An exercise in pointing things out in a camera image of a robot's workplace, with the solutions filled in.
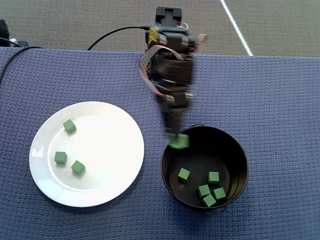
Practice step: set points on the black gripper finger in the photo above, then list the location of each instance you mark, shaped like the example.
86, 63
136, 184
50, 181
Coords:
179, 117
170, 120

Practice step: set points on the green cube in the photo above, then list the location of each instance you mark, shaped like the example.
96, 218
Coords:
219, 193
213, 177
69, 125
77, 167
208, 200
60, 157
183, 174
180, 142
204, 191

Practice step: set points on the black metal bucket container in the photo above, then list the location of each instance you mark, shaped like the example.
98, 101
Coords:
240, 162

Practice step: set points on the white round plate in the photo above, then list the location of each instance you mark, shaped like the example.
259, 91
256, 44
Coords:
100, 150

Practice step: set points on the blue textured table mat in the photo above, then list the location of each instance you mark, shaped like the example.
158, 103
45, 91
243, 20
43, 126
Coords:
275, 125

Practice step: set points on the grey plug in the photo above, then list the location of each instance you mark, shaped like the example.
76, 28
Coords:
22, 43

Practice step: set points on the white power adapter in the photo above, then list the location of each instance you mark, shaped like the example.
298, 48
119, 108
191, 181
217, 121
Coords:
13, 40

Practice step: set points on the black rounded object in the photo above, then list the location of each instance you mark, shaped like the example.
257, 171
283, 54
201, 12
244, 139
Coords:
3, 31

